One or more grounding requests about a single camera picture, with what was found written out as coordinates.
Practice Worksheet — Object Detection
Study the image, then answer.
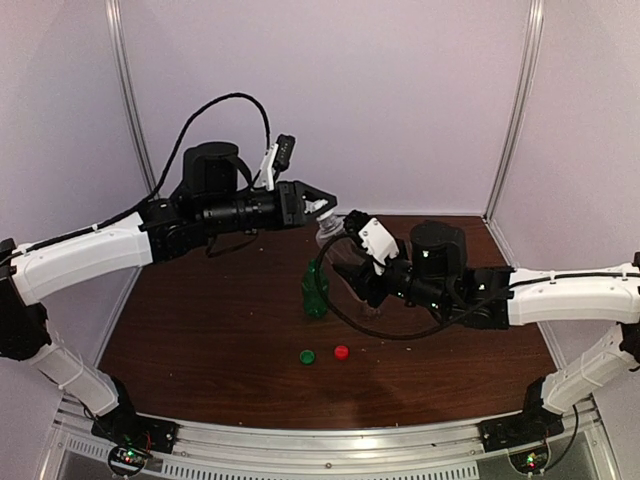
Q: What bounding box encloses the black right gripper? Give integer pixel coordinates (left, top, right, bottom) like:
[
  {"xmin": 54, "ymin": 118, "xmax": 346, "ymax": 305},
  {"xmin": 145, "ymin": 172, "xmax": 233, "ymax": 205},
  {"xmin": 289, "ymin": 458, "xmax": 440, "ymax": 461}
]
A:
[{"xmin": 334, "ymin": 237, "xmax": 450, "ymax": 314}]

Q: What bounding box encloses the clear bottle white cap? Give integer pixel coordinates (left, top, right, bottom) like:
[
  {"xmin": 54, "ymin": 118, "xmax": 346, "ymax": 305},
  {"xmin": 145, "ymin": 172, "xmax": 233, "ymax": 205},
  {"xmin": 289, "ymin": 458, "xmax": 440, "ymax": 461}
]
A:
[{"xmin": 315, "ymin": 210, "xmax": 381, "ymax": 320}]

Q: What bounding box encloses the green plastic bottle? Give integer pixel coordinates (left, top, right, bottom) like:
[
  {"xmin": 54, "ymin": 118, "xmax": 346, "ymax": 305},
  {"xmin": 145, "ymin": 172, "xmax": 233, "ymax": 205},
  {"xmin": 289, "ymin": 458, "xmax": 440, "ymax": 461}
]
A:
[{"xmin": 301, "ymin": 259, "xmax": 329, "ymax": 319}]

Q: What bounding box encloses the red bottle cap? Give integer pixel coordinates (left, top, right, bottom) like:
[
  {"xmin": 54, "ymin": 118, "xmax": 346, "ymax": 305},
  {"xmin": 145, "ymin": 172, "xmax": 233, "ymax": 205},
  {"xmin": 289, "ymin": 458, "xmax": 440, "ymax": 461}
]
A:
[{"xmin": 334, "ymin": 345, "xmax": 350, "ymax": 361}]

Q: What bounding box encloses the green bottle cap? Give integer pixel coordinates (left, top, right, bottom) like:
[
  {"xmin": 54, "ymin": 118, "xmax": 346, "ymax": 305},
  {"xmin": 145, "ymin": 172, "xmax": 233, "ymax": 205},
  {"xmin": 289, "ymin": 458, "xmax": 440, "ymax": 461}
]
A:
[{"xmin": 299, "ymin": 349, "xmax": 316, "ymax": 365}]

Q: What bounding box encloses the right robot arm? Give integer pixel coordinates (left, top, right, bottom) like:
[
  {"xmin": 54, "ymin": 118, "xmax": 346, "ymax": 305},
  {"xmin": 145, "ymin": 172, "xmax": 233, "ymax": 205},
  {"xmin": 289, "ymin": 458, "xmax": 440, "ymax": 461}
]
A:
[{"xmin": 330, "ymin": 211, "xmax": 639, "ymax": 442}]

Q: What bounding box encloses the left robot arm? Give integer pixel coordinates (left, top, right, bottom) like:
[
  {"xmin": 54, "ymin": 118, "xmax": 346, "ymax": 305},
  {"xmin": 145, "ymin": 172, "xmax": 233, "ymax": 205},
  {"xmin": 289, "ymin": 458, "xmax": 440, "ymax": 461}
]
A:
[{"xmin": 1, "ymin": 135, "xmax": 337, "ymax": 444}]

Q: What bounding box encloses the right circuit board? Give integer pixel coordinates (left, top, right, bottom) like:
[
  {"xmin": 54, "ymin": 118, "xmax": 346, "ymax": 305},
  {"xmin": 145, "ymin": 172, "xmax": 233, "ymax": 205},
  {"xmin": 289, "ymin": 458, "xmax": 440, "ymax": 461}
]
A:
[{"xmin": 509, "ymin": 450, "xmax": 549, "ymax": 475}]

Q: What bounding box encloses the circuit board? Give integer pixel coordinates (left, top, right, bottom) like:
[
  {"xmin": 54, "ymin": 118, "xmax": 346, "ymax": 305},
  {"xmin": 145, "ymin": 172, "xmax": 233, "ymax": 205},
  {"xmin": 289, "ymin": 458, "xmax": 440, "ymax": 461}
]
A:
[
  {"xmin": 107, "ymin": 446, "xmax": 150, "ymax": 476},
  {"xmin": 509, "ymin": 450, "xmax": 549, "ymax": 475}
]

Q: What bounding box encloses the left circuit board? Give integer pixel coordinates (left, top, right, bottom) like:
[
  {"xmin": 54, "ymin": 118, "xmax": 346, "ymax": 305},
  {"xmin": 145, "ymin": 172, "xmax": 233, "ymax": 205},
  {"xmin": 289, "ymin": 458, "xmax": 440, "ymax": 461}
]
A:
[{"xmin": 107, "ymin": 446, "xmax": 150, "ymax": 476}]

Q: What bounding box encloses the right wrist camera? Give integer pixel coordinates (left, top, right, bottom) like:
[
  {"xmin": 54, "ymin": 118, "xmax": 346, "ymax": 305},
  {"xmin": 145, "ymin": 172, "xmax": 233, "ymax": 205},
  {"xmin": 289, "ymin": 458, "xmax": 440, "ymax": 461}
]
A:
[{"xmin": 343, "ymin": 210, "xmax": 400, "ymax": 276}]

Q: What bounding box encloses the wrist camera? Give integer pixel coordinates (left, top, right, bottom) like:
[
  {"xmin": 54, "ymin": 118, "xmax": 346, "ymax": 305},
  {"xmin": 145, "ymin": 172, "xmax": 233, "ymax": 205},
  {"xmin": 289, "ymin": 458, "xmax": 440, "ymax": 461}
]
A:
[
  {"xmin": 251, "ymin": 134, "xmax": 296, "ymax": 191},
  {"xmin": 343, "ymin": 210, "xmax": 400, "ymax": 276}
]

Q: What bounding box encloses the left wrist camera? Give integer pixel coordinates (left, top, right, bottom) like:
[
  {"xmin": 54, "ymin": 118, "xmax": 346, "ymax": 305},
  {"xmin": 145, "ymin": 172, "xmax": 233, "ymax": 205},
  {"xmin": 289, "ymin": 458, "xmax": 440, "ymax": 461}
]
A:
[{"xmin": 251, "ymin": 134, "xmax": 296, "ymax": 191}]

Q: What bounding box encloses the left black braided cable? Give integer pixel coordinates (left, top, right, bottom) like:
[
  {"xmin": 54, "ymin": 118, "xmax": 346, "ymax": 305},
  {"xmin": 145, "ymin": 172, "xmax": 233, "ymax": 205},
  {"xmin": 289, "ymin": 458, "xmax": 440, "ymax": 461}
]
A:
[{"xmin": 0, "ymin": 91, "xmax": 275, "ymax": 261}]

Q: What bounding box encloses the black braided cable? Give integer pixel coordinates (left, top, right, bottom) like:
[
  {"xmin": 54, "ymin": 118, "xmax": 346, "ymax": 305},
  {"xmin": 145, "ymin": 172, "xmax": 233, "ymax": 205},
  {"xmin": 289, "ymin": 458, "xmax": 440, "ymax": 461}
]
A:
[
  {"xmin": 0, "ymin": 91, "xmax": 275, "ymax": 261},
  {"xmin": 315, "ymin": 234, "xmax": 511, "ymax": 342}
]

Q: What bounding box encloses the right black braided cable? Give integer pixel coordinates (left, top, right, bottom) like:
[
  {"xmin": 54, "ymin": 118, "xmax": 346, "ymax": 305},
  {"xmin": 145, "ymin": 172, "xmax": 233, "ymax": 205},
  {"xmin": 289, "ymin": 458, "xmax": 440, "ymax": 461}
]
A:
[{"xmin": 315, "ymin": 234, "xmax": 511, "ymax": 342}]

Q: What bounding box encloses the front aluminium rail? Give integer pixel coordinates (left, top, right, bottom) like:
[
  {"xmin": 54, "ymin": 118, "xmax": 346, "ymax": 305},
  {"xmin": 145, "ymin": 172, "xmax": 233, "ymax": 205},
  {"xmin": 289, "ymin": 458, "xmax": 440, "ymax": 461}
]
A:
[{"xmin": 49, "ymin": 394, "xmax": 609, "ymax": 480}]

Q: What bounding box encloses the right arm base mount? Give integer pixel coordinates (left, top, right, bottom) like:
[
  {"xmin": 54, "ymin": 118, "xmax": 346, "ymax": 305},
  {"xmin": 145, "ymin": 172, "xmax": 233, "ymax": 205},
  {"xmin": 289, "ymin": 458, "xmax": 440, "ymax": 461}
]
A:
[{"xmin": 478, "ymin": 412, "xmax": 564, "ymax": 452}]

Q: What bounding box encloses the right aluminium frame post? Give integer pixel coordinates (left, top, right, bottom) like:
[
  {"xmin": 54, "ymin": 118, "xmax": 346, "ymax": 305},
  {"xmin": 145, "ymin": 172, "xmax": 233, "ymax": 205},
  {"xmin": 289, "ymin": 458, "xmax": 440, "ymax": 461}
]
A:
[{"xmin": 484, "ymin": 0, "xmax": 545, "ymax": 223}]

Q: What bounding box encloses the aluminium frame post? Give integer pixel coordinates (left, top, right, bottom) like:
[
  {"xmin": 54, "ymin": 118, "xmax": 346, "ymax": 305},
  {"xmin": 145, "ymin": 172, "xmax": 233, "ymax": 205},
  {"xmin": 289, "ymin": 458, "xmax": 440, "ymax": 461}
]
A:
[
  {"xmin": 484, "ymin": 0, "xmax": 545, "ymax": 223},
  {"xmin": 104, "ymin": 0, "xmax": 156, "ymax": 193}
]

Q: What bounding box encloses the left aluminium frame post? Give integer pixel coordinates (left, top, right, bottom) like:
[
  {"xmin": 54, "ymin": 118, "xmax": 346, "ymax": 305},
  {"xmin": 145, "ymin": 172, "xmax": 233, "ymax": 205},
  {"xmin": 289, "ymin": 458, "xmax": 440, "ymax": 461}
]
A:
[{"xmin": 104, "ymin": 0, "xmax": 156, "ymax": 193}]

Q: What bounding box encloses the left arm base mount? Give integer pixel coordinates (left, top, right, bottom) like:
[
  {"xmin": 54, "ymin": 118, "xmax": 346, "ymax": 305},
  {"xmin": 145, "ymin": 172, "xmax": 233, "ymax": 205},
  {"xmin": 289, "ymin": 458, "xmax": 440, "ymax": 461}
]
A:
[{"xmin": 91, "ymin": 416, "xmax": 178, "ymax": 454}]

